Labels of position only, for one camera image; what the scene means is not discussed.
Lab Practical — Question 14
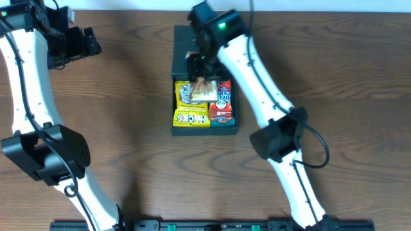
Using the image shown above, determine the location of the red Hello Panda box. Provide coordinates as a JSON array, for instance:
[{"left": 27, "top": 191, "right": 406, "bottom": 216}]
[{"left": 208, "top": 80, "right": 234, "bottom": 121}]

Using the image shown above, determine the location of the dark green box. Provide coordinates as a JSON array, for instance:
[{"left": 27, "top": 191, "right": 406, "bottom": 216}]
[{"left": 170, "top": 25, "right": 238, "bottom": 137}]

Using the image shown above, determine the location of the yellow Hacks candy bag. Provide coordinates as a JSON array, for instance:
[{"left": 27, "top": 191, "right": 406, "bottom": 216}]
[{"left": 173, "top": 81, "right": 211, "bottom": 128}]

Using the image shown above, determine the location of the brown Pocky box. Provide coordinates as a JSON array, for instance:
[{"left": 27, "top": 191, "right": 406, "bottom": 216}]
[{"left": 191, "top": 77, "right": 218, "bottom": 103}]

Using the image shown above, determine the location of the teal coconut cookie box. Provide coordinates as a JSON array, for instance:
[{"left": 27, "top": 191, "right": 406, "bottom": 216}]
[{"left": 210, "top": 117, "right": 236, "bottom": 128}]

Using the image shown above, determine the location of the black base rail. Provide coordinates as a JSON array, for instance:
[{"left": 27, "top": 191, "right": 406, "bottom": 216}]
[{"left": 49, "top": 219, "right": 376, "bottom": 231}]

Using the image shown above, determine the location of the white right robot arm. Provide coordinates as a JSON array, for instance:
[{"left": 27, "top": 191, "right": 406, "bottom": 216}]
[{"left": 188, "top": 1, "right": 326, "bottom": 230}]

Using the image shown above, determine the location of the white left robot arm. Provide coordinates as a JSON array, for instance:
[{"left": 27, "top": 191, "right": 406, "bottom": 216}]
[{"left": 1, "top": 1, "right": 132, "bottom": 230}]

